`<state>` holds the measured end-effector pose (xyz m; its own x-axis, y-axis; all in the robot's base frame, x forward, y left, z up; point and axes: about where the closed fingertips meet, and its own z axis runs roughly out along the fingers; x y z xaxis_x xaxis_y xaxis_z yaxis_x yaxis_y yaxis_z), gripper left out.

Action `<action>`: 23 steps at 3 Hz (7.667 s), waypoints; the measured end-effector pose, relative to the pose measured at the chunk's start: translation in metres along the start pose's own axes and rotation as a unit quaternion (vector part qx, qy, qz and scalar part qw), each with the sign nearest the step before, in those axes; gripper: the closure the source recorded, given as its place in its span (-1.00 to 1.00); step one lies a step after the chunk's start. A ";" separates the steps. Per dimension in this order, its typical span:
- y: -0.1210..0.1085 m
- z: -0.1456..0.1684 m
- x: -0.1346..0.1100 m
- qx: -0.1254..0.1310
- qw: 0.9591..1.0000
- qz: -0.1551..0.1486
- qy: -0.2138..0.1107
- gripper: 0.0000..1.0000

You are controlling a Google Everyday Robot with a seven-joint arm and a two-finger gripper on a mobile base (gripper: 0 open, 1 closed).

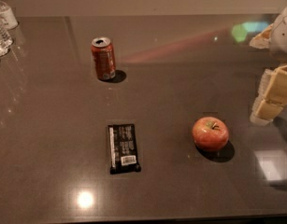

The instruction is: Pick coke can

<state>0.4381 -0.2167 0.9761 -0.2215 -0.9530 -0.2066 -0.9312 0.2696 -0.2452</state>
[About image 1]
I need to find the clear water bottle white label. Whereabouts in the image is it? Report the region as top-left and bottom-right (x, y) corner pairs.
(0, 0), (19, 30)

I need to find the red soda can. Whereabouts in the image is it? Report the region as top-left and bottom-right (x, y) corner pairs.
(91, 36), (116, 80)

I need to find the black chocolate bar wrapper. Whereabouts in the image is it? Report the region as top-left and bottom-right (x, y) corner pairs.
(108, 124), (141, 175)

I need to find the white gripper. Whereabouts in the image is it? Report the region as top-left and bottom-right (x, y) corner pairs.
(250, 7), (287, 126)

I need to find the red apple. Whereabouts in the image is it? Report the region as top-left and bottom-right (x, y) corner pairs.
(192, 117), (229, 152)

